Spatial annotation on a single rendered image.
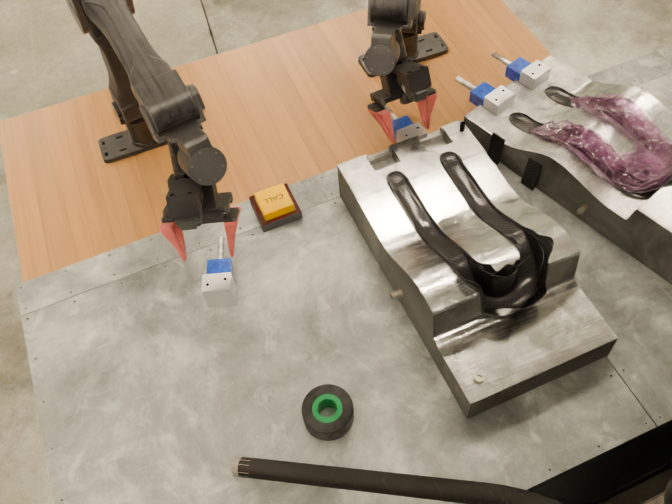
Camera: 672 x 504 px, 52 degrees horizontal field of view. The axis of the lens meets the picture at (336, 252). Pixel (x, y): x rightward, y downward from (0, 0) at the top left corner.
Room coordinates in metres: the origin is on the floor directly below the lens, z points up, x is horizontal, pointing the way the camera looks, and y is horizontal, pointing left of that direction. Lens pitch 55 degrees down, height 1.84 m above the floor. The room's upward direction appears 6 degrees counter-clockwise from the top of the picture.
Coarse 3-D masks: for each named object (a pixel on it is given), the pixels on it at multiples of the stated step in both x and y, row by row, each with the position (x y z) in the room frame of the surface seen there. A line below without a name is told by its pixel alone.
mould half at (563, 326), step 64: (448, 128) 0.91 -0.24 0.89; (384, 192) 0.78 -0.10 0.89; (448, 192) 0.76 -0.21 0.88; (512, 192) 0.75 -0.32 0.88; (384, 256) 0.66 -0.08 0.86; (512, 256) 0.58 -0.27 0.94; (576, 256) 0.58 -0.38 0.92; (448, 320) 0.50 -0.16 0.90; (512, 320) 0.51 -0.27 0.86; (576, 320) 0.50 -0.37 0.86; (448, 384) 0.44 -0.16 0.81; (512, 384) 0.40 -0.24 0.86
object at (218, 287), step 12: (216, 264) 0.70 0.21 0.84; (228, 264) 0.69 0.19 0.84; (204, 276) 0.66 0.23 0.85; (216, 276) 0.66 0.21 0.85; (228, 276) 0.66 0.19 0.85; (204, 288) 0.64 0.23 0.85; (216, 288) 0.64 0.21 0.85; (228, 288) 0.63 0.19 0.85; (216, 300) 0.63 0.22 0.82; (228, 300) 0.63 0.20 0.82
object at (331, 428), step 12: (324, 384) 0.45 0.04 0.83; (312, 396) 0.43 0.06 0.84; (324, 396) 0.43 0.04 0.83; (336, 396) 0.43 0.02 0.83; (348, 396) 0.42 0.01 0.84; (312, 408) 0.41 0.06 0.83; (336, 408) 0.42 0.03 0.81; (348, 408) 0.40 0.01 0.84; (312, 420) 0.39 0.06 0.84; (324, 420) 0.39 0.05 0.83; (336, 420) 0.39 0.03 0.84; (348, 420) 0.39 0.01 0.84; (312, 432) 0.38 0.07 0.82; (324, 432) 0.37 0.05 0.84; (336, 432) 0.37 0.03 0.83
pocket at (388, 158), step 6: (390, 150) 0.88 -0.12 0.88; (378, 156) 0.88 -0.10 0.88; (384, 156) 0.88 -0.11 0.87; (390, 156) 0.88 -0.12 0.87; (396, 156) 0.86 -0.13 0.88; (372, 162) 0.87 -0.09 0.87; (378, 162) 0.87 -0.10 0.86; (384, 162) 0.87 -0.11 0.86; (390, 162) 0.87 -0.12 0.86; (396, 162) 0.86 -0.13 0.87; (378, 168) 0.86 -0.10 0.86
